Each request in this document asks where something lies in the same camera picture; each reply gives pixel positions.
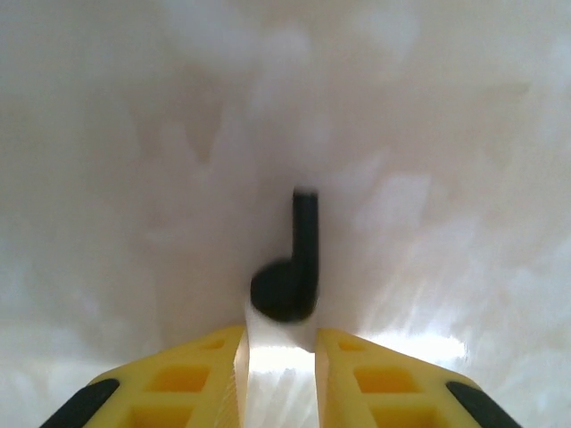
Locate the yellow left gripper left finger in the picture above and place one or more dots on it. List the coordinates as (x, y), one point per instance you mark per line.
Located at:
(178, 379)

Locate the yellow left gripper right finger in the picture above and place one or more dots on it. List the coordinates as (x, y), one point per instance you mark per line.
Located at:
(383, 379)

